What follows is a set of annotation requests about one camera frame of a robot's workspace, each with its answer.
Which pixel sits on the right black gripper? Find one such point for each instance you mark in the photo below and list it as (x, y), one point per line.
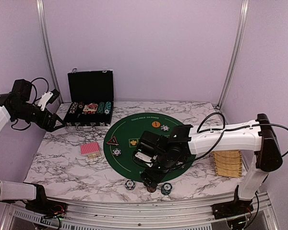
(146, 179)

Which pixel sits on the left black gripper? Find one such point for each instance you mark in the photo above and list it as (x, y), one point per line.
(49, 126)

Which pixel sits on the brown chip stack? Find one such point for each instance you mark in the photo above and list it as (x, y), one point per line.
(151, 190)

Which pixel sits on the triangular all-in button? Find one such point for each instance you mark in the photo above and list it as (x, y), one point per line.
(112, 141)

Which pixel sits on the orange round dealer button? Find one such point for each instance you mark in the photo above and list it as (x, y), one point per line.
(156, 124)

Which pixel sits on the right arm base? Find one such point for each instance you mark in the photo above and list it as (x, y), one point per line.
(230, 209)

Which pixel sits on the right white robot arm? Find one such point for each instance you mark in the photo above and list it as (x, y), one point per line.
(256, 135)

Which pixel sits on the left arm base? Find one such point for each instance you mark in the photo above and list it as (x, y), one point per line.
(48, 208)

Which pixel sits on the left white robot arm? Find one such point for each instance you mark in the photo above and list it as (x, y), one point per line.
(15, 106)

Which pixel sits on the teal chip stack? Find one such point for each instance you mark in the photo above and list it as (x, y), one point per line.
(166, 189)

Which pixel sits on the blue beige chips in case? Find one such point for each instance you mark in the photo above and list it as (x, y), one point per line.
(73, 108)

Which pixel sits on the brown hundred chips in case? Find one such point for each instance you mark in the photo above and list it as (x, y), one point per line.
(81, 105)

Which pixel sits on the card deck in case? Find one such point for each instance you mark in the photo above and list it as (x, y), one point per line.
(86, 110)

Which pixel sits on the red playing card deck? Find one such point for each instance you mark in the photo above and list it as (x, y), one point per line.
(90, 150)

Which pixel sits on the black poker chip case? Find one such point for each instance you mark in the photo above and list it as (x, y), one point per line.
(90, 87)

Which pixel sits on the green chip row in case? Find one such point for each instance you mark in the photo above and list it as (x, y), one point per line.
(100, 108)

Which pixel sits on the round green poker mat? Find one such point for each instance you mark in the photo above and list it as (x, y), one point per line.
(128, 132)

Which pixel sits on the teal chip row in case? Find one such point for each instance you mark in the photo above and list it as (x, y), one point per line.
(107, 108)

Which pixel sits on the woven bamboo mat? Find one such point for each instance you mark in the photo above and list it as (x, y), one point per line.
(228, 163)

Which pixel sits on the chrome case handle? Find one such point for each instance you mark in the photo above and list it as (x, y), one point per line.
(83, 127)

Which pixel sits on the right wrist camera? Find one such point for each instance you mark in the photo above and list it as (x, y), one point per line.
(142, 158)

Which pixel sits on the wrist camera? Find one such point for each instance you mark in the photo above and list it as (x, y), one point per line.
(142, 158)
(46, 98)

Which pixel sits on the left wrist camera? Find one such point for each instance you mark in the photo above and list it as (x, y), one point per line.
(46, 98)

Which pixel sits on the front aluminium rail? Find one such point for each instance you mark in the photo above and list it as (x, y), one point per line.
(188, 214)

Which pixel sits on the left aluminium frame post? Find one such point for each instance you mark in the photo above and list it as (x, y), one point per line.
(44, 33)

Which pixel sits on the aluminium frame post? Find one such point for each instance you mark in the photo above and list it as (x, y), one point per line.
(235, 52)
(44, 33)

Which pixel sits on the right aluminium frame post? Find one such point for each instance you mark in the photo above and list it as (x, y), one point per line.
(235, 52)

